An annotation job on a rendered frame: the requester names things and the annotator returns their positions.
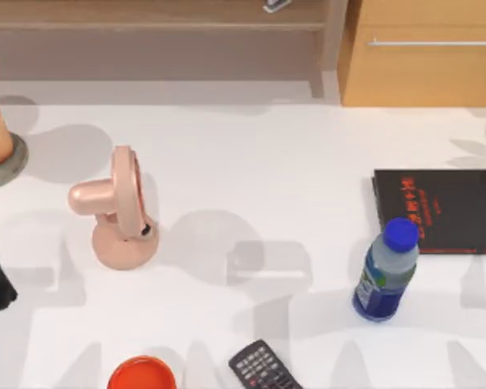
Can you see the pink desk fan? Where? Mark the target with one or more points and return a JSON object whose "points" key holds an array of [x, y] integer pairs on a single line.
{"points": [[121, 210]]}

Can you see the blue water bottle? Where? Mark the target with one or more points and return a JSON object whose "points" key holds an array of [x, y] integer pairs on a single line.
{"points": [[384, 271]]}

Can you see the black calculator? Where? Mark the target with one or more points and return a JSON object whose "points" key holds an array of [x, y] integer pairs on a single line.
{"points": [[263, 366]]}

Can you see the open wooden shelf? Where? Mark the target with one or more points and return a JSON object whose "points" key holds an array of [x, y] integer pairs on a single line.
{"points": [[158, 40]]}

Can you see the black book with red print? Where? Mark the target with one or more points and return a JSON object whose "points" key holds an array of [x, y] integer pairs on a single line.
{"points": [[449, 202]]}

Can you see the orange round bowl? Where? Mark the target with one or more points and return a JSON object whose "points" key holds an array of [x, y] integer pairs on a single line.
{"points": [[141, 374]]}

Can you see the wooden cupboard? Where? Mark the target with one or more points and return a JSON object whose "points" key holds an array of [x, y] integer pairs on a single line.
{"points": [[421, 69]]}

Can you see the grey round coaster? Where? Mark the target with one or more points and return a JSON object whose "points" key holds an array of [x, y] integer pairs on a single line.
{"points": [[12, 166]]}

